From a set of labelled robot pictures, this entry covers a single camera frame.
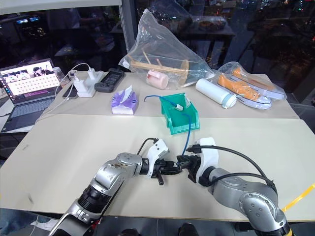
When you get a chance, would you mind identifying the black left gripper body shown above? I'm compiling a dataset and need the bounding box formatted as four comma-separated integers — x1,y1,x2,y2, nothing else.
151,158,173,186

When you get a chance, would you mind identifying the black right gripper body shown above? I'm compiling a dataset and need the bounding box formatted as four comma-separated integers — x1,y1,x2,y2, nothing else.
186,145,203,184

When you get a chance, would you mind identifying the blue cable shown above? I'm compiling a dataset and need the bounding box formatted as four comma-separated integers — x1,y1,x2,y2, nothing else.
144,95,194,157

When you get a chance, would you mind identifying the green plastic bin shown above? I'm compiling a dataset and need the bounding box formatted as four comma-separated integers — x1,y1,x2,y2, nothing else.
159,92,201,136

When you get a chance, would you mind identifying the dark rounded shape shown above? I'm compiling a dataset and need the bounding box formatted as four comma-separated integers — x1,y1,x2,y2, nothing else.
120,228,139,236
178,222,198,236

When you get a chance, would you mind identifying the white water bottle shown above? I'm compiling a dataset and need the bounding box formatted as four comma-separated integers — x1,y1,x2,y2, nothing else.
195,78,238,110

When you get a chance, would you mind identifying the purple tissue pack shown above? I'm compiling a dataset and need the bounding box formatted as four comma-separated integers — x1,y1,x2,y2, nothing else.
111,85,139,116

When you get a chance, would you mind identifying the pink cup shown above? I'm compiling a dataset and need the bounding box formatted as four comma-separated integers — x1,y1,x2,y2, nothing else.
146,70,169,90

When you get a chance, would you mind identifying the orange canvas shoe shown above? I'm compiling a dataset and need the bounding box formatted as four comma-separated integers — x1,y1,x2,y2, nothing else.
232,67,286,100
218,74,272,109

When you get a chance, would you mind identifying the wooden rack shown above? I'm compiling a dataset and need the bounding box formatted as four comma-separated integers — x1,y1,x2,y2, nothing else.
127,50,190,80

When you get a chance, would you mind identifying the clear bag around shoes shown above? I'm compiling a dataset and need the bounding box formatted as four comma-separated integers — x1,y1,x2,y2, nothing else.
216,61,287,111

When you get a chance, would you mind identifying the white power strip with chargers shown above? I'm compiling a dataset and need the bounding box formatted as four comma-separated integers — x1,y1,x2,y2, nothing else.
73,68,104,98

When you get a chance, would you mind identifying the large clear plastic bag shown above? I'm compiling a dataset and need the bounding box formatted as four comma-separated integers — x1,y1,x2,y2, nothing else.
118,8,215,90

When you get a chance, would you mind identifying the dark smartphone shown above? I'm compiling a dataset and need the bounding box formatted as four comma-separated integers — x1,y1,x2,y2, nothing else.
62,86,78,99

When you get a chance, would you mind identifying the small clear bottle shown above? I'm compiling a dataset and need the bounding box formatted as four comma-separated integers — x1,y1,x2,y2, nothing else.
52,66,69,87

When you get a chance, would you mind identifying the grey laptop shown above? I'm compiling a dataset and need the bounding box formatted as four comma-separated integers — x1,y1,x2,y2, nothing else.
0,58,63,134

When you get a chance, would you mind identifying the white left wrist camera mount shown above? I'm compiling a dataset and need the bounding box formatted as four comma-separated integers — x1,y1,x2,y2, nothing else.
145,139,170,177

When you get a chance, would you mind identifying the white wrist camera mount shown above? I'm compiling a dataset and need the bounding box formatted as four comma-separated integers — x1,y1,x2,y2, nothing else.
195,137,220,179
145,139,170,177

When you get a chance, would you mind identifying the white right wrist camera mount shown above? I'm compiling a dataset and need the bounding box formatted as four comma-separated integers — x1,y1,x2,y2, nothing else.
195,137,220,179

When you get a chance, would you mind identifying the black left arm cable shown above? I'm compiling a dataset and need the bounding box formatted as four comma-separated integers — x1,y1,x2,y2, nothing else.
136,137,159,155

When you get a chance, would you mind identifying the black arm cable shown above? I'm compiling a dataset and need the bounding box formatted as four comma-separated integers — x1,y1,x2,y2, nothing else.
196,145,278,195
136,137,159,155

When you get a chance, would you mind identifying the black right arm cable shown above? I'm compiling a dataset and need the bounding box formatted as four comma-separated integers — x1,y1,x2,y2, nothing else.
196,145,278,195

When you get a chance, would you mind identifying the white charging cable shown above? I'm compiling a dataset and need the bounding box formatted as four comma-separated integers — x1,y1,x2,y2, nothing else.
34,63,92,126

